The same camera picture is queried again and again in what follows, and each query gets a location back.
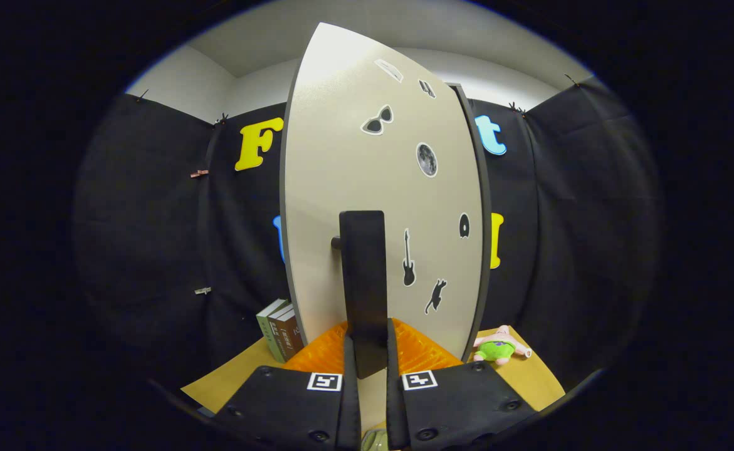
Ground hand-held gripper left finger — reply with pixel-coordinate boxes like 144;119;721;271
216;319;362;451

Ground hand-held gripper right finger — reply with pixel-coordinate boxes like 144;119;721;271
384;318;540;451

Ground black door handle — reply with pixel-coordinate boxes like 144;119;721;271
331;210;389;380

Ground brown book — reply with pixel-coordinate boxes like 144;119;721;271
277;310;305;358
268;305;297;361

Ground green spine book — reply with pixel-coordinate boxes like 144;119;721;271
256;299;289;364

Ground pink and green plush toy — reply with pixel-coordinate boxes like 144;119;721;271
472;324;533;366

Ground black backdrop cloth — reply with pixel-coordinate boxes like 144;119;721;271
72;75;665;402

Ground grey framed cabinet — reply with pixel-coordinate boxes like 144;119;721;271
447;81;493;365

